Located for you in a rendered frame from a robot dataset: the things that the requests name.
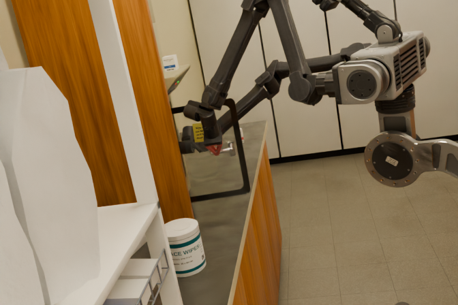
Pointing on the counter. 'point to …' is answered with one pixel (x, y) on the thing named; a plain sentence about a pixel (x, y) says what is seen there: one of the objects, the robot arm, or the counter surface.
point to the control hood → (175, 75)
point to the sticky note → (198, 132)
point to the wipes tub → (185, 246)
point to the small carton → (170, 62)
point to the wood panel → (79, 2)
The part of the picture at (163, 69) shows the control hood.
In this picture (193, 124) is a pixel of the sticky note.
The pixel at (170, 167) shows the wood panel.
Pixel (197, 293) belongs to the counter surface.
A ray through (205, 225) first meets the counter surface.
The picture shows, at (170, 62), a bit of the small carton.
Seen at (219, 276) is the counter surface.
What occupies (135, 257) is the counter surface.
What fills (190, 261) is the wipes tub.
